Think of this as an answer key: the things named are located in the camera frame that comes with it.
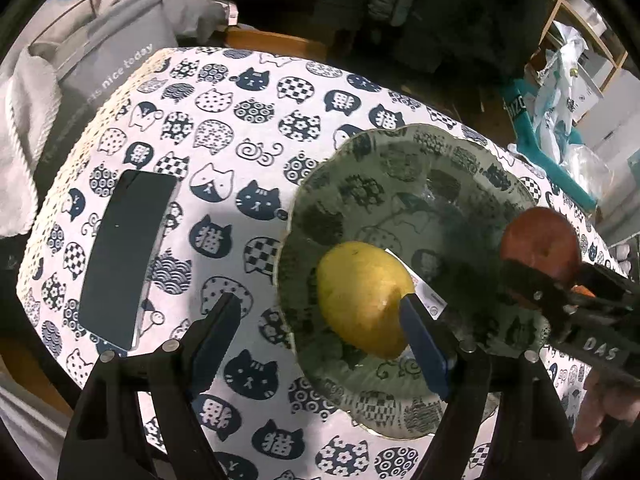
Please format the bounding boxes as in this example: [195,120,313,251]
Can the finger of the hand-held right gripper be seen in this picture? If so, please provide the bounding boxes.
[501,258,576,331]
[575,262,640,311]

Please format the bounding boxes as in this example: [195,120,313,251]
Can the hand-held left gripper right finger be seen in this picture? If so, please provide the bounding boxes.
[397,292,583,480]

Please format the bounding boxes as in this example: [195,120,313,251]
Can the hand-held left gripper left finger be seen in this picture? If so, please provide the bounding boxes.
[56,291,242,480]

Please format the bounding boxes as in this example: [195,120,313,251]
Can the red apple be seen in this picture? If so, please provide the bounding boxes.
[501,207,582,291]

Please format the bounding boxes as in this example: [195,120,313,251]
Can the yellow pear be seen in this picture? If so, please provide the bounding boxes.
[316,241,417,360]

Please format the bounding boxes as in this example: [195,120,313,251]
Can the scalloped glass plate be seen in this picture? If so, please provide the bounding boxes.
[276,125,551,442]

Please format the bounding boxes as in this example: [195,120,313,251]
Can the person's right hand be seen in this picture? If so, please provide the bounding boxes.
[575,372,640,453]

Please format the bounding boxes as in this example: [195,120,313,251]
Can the clear plastic bag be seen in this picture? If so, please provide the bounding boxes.
[560,145,611,196]

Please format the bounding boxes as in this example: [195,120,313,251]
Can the black smartphone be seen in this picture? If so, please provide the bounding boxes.
[77,169,180,353]

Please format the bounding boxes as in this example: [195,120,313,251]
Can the teal storage box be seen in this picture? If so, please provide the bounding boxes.
[500,77,598,211]

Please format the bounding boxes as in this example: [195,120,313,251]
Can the white drawer cabinet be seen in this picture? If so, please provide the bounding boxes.
[575,55,640,161]

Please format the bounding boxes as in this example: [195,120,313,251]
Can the white printed plastic bag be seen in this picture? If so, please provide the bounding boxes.
[532,22,588,136]

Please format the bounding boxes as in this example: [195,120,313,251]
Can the cat print tablecloth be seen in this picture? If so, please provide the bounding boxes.
[15,46,631,480]

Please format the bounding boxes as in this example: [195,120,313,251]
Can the wooden shelf rack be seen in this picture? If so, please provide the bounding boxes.
[537,0,628,96]

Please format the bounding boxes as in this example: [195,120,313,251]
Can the black hanging coat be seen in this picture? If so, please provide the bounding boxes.
[315,0,551,91]

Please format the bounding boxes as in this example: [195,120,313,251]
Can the grey fabric bag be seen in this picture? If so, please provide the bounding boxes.
[27,7,178,196]

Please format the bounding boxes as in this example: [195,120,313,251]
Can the wooden drawer box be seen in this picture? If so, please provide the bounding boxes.
[225,25,328,58]

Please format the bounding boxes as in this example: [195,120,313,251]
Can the grey crumpled clothing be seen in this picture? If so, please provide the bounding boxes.
[95,0,241,43]

